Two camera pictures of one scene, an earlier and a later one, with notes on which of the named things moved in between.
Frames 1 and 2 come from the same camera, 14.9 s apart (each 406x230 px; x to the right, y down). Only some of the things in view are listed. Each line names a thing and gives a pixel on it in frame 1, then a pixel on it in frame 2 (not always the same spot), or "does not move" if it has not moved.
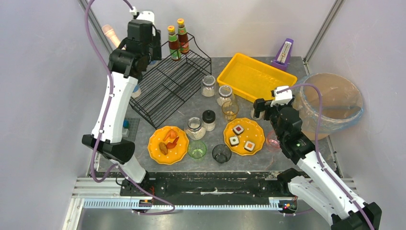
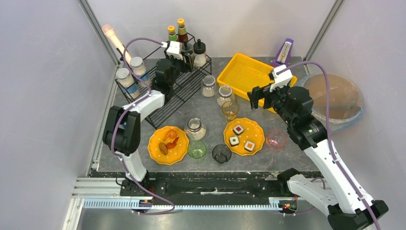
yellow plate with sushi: x=253 y=132 does not move
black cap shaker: x=261 y=116 → x=199 y=56
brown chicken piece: x=163 y=149 does not move
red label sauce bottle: x=183 y=37 does not move
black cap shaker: x=208 y=117 → x=187 y=49
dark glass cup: x=221 y=153 does not move
